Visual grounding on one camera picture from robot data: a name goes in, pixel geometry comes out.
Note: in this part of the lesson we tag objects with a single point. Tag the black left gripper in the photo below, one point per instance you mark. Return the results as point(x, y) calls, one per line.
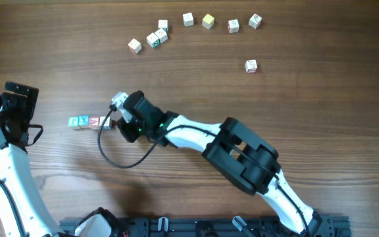
point(28, 105)

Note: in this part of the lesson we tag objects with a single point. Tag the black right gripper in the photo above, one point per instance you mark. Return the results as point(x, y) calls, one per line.
point(124, 127)

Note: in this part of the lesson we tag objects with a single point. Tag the blue H letter block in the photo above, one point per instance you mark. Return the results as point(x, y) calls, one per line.
point(105, 123)

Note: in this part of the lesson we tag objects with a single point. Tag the red A letter block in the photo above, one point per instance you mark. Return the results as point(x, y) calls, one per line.
point(94, 123)

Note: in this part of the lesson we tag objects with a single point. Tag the blue X letter block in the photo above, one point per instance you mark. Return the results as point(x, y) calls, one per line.
point(83, 121)

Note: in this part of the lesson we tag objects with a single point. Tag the green J letter block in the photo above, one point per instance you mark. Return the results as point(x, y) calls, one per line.
point(73, 123)

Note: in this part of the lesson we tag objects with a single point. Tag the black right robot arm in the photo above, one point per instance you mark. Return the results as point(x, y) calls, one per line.
point(233, 149)

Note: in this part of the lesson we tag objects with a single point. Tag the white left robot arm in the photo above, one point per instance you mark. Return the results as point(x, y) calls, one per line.
point(22, 210)

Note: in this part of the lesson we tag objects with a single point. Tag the red M letter block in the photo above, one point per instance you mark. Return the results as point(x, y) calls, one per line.
point(135, 46)

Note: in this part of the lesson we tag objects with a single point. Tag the green N letter block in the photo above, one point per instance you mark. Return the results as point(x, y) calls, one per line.
point(153, 40)

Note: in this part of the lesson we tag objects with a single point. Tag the white O green block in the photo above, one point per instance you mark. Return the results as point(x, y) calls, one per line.
point(162, 35)

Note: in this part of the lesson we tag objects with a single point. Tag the white Z letter block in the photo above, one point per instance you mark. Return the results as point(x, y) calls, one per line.
point(163, 24)

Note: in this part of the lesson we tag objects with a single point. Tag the blue P letter block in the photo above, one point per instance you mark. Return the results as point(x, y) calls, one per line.
point(188, 19)

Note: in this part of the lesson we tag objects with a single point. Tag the yellow topped letter block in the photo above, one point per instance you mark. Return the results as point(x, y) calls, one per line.
point(208, 21)

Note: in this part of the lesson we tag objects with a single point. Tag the red I letter block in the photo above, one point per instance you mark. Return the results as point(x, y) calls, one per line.
point(251, 66)

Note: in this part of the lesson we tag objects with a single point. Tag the red Q letter block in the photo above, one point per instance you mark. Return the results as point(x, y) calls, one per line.
point(233, 26)

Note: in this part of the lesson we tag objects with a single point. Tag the white K letter block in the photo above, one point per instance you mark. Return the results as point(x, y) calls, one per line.
point(255, 21)

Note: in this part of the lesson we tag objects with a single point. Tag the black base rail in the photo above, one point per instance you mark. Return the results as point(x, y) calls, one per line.
point(263, 226)

